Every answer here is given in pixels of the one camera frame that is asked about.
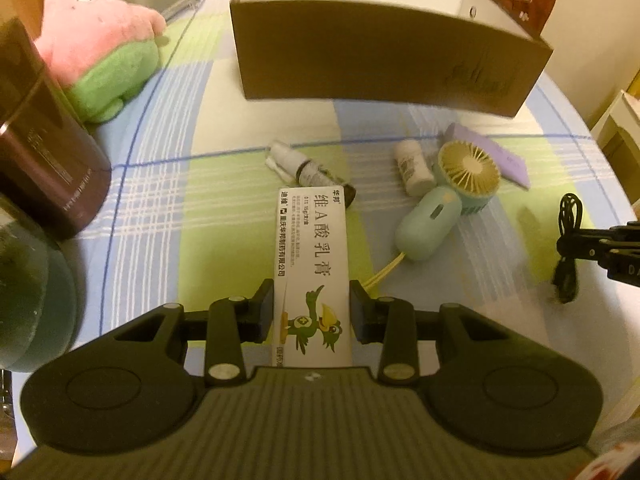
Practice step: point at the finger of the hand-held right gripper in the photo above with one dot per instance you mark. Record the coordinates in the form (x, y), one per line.
(587, 245)

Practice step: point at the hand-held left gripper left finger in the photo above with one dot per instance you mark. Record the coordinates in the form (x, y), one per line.
(263, 312)

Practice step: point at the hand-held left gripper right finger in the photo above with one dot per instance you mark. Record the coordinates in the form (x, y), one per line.
(361, 312)

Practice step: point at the white ointment carton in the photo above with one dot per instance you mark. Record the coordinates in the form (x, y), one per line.
(312, 260)

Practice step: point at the mint handheld fan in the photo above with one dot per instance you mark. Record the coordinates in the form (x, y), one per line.
(425, 225)

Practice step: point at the purple tube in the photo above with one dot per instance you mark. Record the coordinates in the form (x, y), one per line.
(510, 165)

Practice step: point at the brown cardboard box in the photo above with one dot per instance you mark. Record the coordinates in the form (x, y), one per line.
(375, 60)

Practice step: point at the checked tablecloth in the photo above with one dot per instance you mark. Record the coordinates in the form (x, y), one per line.
(200, 240)

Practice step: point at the white wooden chair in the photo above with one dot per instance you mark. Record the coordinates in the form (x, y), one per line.
(620, 130)

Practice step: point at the small white capped tube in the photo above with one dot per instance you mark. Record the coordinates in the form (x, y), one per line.
(310, 170)

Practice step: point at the small white bottle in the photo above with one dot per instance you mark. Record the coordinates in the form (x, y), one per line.
(412, 167)

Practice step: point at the green lidded glass jar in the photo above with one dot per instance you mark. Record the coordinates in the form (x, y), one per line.
(30, 285)

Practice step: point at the brown metal canister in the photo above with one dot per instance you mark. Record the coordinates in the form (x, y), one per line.
(45, 160)

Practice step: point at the pink starfish plush toy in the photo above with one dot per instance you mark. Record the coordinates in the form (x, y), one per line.
(100, 35)

